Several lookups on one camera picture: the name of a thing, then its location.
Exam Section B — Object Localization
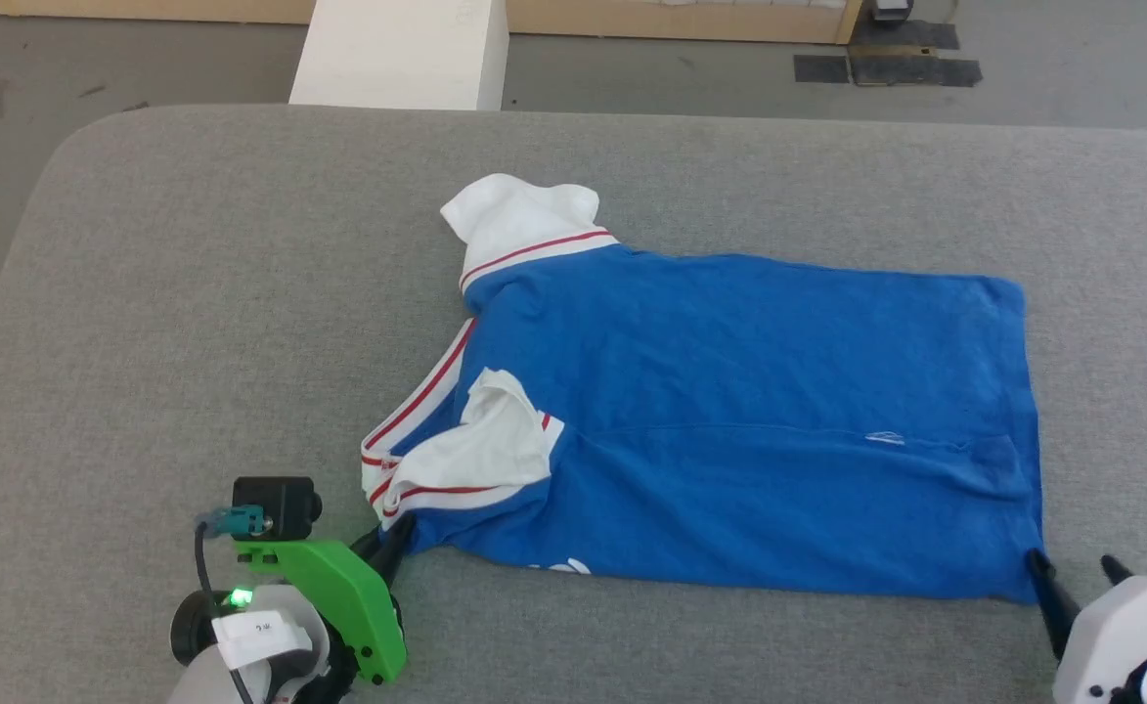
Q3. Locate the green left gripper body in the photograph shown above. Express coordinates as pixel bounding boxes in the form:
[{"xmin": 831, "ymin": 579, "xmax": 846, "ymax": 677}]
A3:
[{"xmin": 236, "ymin": 540, "xmax": 408, "ymax": 684}]

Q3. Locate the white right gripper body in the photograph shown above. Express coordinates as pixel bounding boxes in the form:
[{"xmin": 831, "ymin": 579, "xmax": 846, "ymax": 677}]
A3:
[{"xmin": 1052, "ymin": 574, "xmax": 1147, "ymax": 704}]

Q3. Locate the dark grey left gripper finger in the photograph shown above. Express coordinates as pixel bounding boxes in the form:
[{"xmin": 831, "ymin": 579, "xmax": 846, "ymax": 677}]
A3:
[{"xmin": 366, "ymin": 516, "xmax": 419, "ymax": 590}]

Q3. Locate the blue white red-striped shirt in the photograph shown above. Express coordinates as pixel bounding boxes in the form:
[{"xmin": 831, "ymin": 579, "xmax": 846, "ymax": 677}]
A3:
[{"xmin": 359, "ymin": 173, "xmax": 1046, "ymax": 606}]

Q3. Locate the white rectangular block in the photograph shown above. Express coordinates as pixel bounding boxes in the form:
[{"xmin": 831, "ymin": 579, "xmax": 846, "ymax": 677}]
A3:
[{"xmin": 288, "ymin": 0, "xmax": 511, "ymax": 111}]

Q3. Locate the white cable label tag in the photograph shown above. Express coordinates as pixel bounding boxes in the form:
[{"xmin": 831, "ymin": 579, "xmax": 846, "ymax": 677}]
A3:
[{"xmin": 212, "ymin": 609, "xmax": 313, "ymax": 672}]

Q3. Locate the teal cable connector plug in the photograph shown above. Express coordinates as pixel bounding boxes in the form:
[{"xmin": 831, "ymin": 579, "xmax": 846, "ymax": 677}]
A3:
[{"xmin": 197, "ymin": 505, "xmax": 268, "ymax": 540}]

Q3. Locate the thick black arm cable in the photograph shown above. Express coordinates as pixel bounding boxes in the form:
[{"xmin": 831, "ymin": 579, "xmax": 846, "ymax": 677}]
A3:
[{"xmin": 194, "ymin": 520, "xmax": 257, "ymax": 704}]

